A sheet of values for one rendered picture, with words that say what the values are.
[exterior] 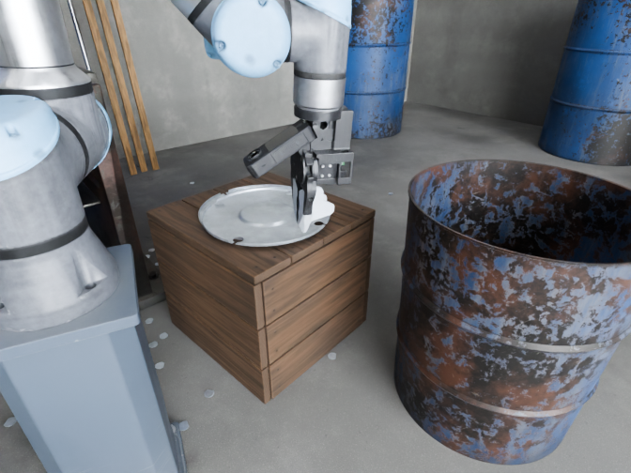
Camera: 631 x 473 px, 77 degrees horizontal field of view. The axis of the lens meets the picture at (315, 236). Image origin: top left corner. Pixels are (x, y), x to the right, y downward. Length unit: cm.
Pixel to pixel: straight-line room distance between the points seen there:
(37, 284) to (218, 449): 53
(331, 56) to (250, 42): 19
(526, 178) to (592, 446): 56
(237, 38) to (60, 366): 43
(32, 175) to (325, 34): 37
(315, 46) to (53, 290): 43
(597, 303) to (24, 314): 72
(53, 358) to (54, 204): 18
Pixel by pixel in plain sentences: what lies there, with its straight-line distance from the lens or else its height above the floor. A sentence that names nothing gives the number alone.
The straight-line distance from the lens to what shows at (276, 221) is 87.
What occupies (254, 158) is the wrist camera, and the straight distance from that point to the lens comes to 61.
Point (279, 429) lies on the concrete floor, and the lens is 93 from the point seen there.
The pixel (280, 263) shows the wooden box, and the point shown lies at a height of 35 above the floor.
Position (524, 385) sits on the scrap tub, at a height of 23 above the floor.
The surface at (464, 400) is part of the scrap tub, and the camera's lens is 81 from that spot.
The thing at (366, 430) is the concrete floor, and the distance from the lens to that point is 94.
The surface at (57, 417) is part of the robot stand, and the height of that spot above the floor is 32.
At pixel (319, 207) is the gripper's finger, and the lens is 66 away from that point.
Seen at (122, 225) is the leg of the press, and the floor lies 27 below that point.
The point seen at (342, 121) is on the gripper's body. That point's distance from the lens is 62.
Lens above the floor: 77
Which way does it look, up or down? 30 degrees down
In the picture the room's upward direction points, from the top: straight up
